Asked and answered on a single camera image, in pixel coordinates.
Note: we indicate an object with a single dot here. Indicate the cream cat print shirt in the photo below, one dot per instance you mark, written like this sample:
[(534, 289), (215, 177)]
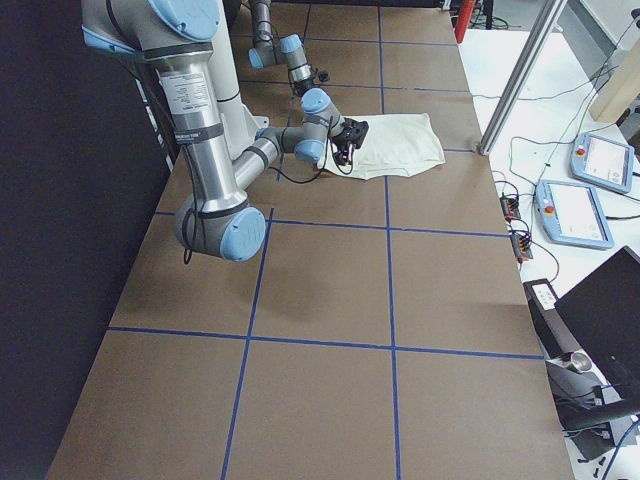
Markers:
[(402, 145)]

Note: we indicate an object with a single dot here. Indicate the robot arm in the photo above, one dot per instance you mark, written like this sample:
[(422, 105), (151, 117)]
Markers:
[(268, 51), (226, 148)]

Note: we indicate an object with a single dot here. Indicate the brown table cover sheet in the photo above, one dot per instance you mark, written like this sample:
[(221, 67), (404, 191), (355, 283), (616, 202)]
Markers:
[(381, 333)]

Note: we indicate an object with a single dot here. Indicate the orange black usb hub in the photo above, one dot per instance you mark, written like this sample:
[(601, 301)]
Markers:
[(510, 207)]

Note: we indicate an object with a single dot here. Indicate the white support column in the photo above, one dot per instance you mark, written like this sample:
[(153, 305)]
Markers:
[(222, 65)]

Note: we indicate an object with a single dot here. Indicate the near teach pendant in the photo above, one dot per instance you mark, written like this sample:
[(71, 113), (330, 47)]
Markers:
[(571, 215)]

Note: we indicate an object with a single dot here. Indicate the teach pendant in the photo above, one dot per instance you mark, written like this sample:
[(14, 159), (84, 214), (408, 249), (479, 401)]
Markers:
[(571, 215), (603, 162)]

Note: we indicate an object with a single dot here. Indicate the red tube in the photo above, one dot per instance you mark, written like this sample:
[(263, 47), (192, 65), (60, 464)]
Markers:
[(465, 12)]

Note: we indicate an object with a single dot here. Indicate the metal cup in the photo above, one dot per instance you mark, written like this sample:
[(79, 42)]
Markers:
[(578, 362)]

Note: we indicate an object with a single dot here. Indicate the black laptop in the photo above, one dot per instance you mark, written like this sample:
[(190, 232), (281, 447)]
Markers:
[(602, 313)]

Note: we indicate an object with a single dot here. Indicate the far teach pendant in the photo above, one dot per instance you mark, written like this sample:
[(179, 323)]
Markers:
[(603, 162)]

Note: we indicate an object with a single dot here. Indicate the white post base plate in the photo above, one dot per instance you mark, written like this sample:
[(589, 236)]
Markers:
[(240, 126)]

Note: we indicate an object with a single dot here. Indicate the aluminium frame post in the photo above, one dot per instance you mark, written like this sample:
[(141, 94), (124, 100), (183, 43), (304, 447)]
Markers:
[(535, 42)]

